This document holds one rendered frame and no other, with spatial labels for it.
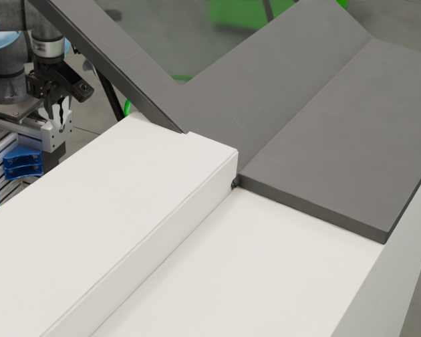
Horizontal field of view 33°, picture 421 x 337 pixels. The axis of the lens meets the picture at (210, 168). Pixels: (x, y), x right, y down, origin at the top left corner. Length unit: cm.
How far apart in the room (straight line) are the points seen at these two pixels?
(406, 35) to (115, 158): 470
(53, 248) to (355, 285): 46
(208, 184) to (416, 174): 40
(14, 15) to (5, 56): 63
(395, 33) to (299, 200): 458
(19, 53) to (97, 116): 200
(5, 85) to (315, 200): 136
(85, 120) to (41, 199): 314
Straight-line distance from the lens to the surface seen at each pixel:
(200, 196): 115
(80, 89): 172
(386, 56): 175
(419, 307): 330
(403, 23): 596
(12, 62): 232
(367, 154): 136
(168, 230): 109
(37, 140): 236
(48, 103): 176
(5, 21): 168
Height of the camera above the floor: 223
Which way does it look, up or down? 35 degrees down
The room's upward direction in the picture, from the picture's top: 5 degrees clockwise
